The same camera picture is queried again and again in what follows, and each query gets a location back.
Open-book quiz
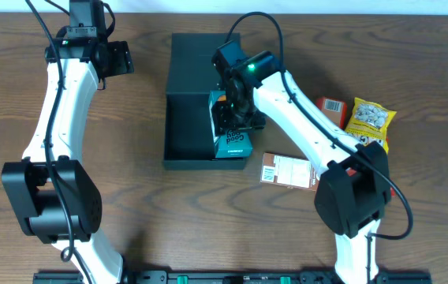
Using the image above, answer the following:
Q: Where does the teal Chunkies cookie box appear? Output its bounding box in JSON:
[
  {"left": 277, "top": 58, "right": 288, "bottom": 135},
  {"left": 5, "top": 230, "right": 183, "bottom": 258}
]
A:
[{"left": 208, "top": 91, "right": 253, "bottom": 159}]

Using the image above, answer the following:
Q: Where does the dark green gift box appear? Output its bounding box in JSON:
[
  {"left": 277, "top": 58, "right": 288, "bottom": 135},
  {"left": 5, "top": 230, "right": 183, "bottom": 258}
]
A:
[{"left": 163, "top": 33, "right": 246, "bottom": 170}]

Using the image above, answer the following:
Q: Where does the brown white carton box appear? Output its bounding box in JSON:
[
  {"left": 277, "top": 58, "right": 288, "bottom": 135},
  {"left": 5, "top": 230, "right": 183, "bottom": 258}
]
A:
[{"left": 259, "top": 153, "right": 319, "bottom": 191}]

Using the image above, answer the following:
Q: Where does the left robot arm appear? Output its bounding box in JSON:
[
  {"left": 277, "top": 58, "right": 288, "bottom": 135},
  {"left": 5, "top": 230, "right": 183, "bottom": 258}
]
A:
[{"left": 1, "top": 0, "right": 136, "bottom": 283}]

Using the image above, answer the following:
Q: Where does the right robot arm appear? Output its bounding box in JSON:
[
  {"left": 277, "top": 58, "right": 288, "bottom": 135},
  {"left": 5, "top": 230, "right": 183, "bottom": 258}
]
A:
[{"left": 211, "top": 41, "right": 391, "bottom": 283}]

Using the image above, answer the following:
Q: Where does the red orange snack box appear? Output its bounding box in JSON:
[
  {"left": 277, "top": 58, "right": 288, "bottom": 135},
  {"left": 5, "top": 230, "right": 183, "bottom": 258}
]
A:
[{"left": 315, "top": 97, "right": 347, "bottom": 129}]

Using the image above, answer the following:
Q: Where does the red snack pouch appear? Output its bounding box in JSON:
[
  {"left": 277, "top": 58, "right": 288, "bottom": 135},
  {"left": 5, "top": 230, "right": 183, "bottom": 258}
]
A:
[{"left": 346, "top": 168, "right": 396, "bottom": 196}]

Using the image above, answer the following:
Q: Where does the yellow Hacks candy bag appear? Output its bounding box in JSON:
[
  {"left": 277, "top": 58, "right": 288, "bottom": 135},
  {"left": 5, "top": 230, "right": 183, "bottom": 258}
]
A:
[{"left": 345, "top": 98, "right": 397, "bottom": 153}]

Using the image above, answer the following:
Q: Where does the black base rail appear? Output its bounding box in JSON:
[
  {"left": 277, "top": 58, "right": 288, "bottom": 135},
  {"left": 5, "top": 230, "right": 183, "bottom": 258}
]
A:
[{"left": 32, "top": 269, "right": 433, "bottom": 284}]

